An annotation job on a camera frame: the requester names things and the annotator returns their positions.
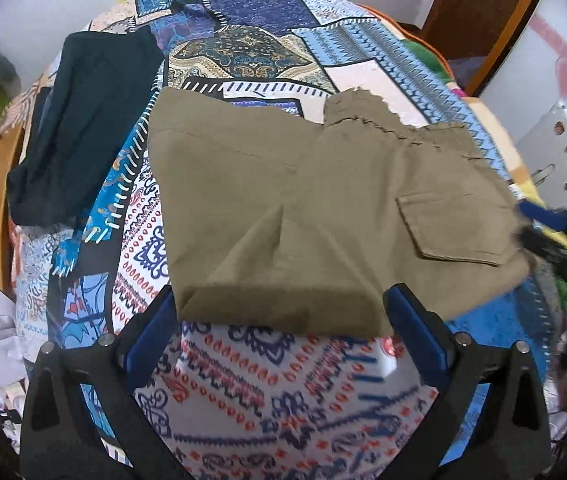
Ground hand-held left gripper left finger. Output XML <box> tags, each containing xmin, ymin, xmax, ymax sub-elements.
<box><xmin>20</xmin><ymin>285</ymin><xmax>199</xmax><ymax>480</ymax></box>

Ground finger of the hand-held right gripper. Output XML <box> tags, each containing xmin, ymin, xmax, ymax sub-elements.
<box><xmin>517</xmin><ymin>227</ymin><xmax>567</xmax><ymax>291</ymax></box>
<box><xmin>517</xmin><ymin>200</ymin><xmax>567</xmax><ymax>258</ymax></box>

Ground brown wooden door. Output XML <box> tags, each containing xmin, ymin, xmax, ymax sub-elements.
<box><xmin>421</xmin><ymin>0</ymin><xmax>550</xmax><ymax>97</ymax></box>

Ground khaki pants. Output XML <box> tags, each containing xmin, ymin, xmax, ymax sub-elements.
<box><xmin>148</xmin><ymin>87</ymin><xmax>537</xmax><ymax>337</ymax></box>

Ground blue patchwork blanket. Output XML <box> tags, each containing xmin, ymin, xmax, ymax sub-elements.
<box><xmin>11</xmin><ymin>0</ymin><xmax>564</xmax><ymax>480</ymax></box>

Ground white perforated box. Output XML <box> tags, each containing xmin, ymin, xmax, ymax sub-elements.
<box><xmin>513</xmin><ymin>101</ymin><xmax>567</xmax><ymax>212</ymax></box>

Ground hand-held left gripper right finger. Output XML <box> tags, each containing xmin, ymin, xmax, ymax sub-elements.
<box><xmin>381</xmin><ymin>282</ymin><xmax>555</xmax><ymax>480</ymax></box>

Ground white pink sliding wardrobe door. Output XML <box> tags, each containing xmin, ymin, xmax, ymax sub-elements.
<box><xmin>478</xmin><ymin>0</ymin><xmax>567</xmax><ymax>171</ymax></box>

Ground white crumpled papers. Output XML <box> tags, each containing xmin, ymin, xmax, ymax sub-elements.
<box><xmin>0</xmin><ymin>287</ymin><xmax>30</xmax><ymax>413</ymax></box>

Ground dark navy pants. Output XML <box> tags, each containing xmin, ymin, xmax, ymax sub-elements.
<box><xmin>6</xmin><ymin>30</ymin><xmax>165</xmax><ymax>227</ymax></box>

